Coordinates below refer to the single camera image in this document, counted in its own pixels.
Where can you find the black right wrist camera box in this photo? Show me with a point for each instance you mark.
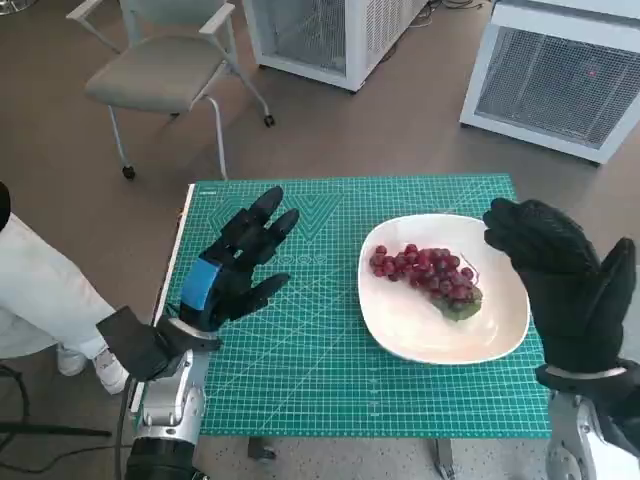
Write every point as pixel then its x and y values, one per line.
pixel 630 395

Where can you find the white square plate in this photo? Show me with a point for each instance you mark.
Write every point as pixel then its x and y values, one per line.
pixel 400 325

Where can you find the grey chair with white frame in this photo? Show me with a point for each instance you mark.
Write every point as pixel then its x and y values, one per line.
pixel 145 75

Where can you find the green cutting mat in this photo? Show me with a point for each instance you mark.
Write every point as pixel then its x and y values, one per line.
pixel 310 370

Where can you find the black floor bar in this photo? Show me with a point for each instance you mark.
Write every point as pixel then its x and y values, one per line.
pixel 50 430

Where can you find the wide white mesh cabinet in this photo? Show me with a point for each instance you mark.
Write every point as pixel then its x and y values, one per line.
pixel 550 85

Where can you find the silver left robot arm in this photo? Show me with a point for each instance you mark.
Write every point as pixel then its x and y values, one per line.
pixel 170 400

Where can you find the tall white mesh cabinet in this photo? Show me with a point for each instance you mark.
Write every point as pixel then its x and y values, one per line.
pixel 300 30

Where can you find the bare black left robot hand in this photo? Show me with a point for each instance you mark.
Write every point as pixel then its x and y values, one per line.
pixel 230 280

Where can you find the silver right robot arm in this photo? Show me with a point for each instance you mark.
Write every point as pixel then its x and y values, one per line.
pixel 575 445

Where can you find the metal table leg bracket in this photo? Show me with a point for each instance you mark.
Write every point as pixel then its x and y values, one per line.
pixel 261 448
pixel 444 456

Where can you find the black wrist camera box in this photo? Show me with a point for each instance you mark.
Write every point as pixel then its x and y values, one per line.
pixel 132 345
pixel 630 395

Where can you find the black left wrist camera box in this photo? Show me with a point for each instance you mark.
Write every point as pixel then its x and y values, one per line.
pixel 132 345

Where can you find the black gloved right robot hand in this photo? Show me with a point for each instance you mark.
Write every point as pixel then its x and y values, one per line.
pixel 570 290

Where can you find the red toy grape bunch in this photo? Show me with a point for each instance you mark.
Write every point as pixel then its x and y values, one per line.
pixel 430 272

